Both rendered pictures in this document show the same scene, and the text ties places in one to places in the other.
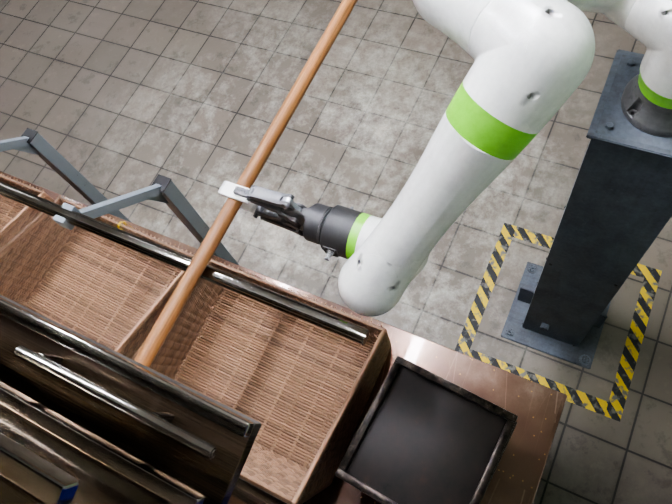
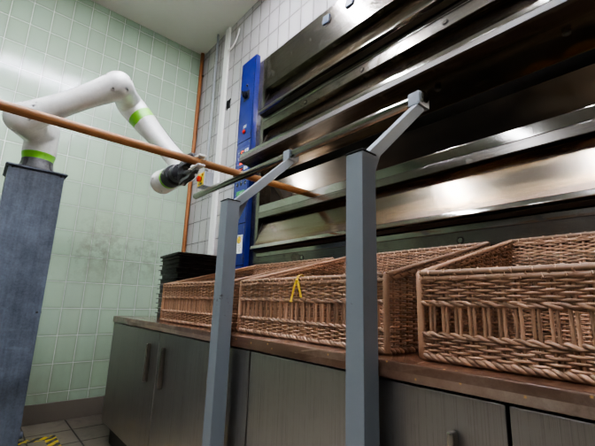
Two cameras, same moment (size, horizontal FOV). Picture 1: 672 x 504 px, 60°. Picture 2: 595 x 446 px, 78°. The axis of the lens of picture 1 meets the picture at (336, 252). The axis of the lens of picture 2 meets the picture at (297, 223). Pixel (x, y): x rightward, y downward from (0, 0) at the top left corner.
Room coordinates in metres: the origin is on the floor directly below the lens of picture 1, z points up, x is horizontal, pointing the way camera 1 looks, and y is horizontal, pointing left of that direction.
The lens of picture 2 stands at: (2.00, 0.62, 0.67)
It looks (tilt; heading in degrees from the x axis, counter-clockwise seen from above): 12 degrees up; 184
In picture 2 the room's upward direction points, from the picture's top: 2 degrees clockwise
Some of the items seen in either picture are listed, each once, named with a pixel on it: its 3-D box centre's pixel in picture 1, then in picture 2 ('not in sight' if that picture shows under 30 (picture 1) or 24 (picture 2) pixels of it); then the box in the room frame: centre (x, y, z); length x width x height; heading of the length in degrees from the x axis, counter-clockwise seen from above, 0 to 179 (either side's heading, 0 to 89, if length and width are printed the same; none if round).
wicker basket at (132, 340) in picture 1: (81, 293); (359, 288); (0.92, 0.73, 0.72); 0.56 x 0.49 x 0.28; 43
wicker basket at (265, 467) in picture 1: (253, 372); (245, 289); (0.50, 0.32, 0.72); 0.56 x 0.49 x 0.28; 44
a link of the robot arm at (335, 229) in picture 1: (341, 233); (173, 176); (0.52, -0.02, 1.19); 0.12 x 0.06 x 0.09; 135
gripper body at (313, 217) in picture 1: (307, 219); (181, 172); (0.58, 0.03, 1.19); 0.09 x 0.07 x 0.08; 45
